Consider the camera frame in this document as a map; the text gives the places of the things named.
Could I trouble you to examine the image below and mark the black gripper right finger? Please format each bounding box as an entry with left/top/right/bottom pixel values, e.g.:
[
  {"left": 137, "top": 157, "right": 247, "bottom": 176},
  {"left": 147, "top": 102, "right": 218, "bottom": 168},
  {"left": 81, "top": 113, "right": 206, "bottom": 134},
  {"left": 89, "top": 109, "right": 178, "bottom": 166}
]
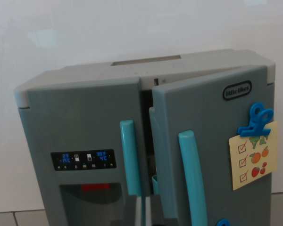
[{"left": 145, "top": 194, "right": 180, "bottom": 226}]

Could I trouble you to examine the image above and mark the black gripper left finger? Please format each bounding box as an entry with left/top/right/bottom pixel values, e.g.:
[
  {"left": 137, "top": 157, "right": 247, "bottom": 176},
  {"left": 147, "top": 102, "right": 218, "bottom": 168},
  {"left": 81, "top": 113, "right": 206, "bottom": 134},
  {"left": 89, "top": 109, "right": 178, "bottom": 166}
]
[{"left": 110, "top": 194, "right": 146, "bottom": 226}]

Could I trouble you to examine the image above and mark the teal shelf inside fridge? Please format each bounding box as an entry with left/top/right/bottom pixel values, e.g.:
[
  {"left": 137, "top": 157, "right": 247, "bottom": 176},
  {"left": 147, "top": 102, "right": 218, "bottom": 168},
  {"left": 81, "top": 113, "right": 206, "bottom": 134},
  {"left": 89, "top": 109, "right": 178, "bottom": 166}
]
[{"left": 151, "top": 174, "right": 159, "bottom": 195}]

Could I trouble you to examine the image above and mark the grey door with dispenser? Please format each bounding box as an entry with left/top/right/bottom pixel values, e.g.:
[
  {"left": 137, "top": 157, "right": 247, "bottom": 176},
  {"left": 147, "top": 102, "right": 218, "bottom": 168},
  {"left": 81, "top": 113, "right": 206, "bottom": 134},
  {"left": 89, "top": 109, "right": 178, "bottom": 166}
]
[{"left": 18, "top": 76, "right": 151, "bottom": 226}]

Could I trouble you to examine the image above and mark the grey toy fridge cabinet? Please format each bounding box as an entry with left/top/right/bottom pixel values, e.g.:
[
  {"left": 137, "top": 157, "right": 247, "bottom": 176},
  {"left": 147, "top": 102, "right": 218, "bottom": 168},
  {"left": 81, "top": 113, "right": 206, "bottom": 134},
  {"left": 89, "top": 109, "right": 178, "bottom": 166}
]
[{"left": 14, "top": 48, "right": 276, "bottom": 196}]

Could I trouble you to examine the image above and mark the red dispenser lever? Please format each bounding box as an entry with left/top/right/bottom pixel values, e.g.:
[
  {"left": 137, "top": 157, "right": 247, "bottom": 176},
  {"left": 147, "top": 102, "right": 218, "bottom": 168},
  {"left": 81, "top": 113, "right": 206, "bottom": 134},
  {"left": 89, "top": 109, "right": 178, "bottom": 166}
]
[{"left": 81, "top": 183, "right": 110, "bottom": 191}]

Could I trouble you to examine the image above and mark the cream checklist note card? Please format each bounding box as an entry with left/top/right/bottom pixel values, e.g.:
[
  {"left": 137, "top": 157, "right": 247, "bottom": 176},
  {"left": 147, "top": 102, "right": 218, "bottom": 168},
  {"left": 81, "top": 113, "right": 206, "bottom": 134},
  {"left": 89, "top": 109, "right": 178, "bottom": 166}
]
[{"left": 228, "top": 121, "right": 279, "bottom": 191}]

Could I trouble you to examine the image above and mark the blue clip holding note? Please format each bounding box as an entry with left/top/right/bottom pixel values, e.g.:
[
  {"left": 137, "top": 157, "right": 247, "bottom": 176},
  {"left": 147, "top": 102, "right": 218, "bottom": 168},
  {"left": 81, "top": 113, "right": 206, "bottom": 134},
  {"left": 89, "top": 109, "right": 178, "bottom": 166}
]
[{"left": 237, "top": 102, "right": 274, "bottom": 137}]

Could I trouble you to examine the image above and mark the teal handle on logo door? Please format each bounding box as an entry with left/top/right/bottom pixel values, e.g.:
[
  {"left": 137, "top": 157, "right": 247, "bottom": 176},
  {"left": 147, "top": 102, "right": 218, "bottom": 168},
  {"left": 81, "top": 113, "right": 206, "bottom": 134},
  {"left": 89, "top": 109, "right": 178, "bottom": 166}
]
[{"left": 178, "top": 130, "right": 208, "bottom": 226}]

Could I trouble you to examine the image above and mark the teal handle on dispenser door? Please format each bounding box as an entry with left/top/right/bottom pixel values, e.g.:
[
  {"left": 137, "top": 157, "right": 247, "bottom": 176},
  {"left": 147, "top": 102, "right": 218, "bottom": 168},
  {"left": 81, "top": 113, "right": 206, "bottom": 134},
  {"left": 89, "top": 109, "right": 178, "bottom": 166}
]
[{"left": 119, "top": 120, "right": 142, "bottom": 197}]

